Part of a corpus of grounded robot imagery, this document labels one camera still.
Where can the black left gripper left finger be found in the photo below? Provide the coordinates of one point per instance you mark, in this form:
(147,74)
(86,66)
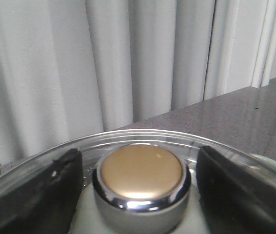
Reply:
(46,203)

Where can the pale green electric pot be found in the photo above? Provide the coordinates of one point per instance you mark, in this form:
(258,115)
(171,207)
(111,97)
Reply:
(87,219)

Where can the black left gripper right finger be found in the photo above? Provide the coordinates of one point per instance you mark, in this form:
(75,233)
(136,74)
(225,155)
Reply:
(237,195)

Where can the white pleated curtain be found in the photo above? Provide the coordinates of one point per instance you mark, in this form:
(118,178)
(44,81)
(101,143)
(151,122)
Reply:
(70,68)

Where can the glass pot lid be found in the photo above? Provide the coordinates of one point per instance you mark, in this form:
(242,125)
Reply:
(141,178)

